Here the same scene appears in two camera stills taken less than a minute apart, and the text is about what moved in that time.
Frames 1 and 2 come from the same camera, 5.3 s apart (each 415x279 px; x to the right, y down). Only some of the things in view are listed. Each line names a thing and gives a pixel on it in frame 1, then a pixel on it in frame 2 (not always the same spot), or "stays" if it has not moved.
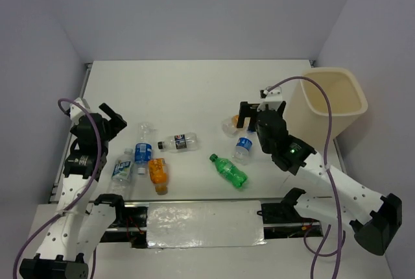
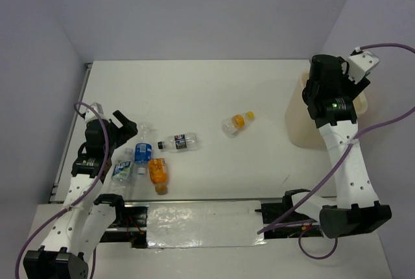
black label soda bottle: x=179 y=143 stays
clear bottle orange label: x=229 y=126 stays
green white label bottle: x=122 y=176 stays
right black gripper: x=245 y=111 to x=352 y=90
